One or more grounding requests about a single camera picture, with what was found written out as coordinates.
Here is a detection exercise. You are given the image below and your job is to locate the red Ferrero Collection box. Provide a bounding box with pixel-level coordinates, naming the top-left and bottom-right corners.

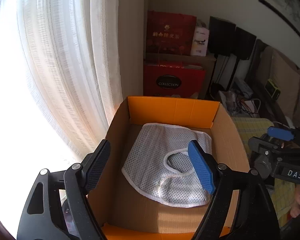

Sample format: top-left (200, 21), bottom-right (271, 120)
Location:
top-left (143, 62), bottom-right (206, 99)

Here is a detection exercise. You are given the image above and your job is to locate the orange cardboard box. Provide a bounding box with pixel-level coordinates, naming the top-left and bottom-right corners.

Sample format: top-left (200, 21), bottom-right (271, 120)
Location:
top-left (86, 95), bottom-right (251, 240)

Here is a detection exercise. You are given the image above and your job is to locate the left black speaker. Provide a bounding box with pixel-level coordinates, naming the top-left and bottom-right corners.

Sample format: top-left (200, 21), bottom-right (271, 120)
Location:
top-left (207, 16), bottom-right (236, 56)

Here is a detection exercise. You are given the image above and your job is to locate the white small box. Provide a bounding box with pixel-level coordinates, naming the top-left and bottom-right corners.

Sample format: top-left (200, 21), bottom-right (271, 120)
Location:
top-left (234, 77), bottom-right (253, 98)

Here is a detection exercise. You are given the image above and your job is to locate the white paper bag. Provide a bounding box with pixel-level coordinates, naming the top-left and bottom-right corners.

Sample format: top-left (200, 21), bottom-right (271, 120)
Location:
top-left (218, 91), bottom-right (240, 116)

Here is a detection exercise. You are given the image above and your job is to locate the grey mesh knee brace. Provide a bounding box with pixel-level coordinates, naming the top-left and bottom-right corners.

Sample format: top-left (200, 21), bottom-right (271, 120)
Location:
top-left (121, 123), bottom-right (212, 208)

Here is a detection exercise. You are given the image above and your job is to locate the right black speaker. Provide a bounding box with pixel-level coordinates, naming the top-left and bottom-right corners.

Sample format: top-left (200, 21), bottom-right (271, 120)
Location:
top-left (231, 27), bottom-right (256, 60)

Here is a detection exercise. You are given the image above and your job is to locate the person's right hand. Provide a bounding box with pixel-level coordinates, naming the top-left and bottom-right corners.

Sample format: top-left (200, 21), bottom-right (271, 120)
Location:
top-left (290, 184), bottom-right (300, 218)

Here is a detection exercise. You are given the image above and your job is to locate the yellow plaid bed sheet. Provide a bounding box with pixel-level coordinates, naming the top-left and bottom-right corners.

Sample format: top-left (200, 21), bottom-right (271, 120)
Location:
top-left (232, 117), bottom-right (295, 224)

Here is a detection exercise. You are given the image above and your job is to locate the red tea gift bag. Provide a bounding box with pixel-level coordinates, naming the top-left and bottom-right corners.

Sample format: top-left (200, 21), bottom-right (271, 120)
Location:
top-left (146, 11), bottom-right (197, 56)

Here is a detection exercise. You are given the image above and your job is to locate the black speaker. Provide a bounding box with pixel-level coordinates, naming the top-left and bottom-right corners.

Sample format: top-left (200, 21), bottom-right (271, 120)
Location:
top-left (231, 27), bottom-right (256, 60)
top-left (207, 16), bottom-right (236, 56)

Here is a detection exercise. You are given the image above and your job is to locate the white sheer curtain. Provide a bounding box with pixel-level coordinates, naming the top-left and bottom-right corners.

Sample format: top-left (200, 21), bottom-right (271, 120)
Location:
top-left (0, 0), bottom-right (143, 221)

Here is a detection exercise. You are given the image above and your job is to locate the green alarm clock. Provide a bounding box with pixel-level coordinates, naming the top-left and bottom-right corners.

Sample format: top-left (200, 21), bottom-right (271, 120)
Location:
top-left (264, 79), bottom-right (281, 101)

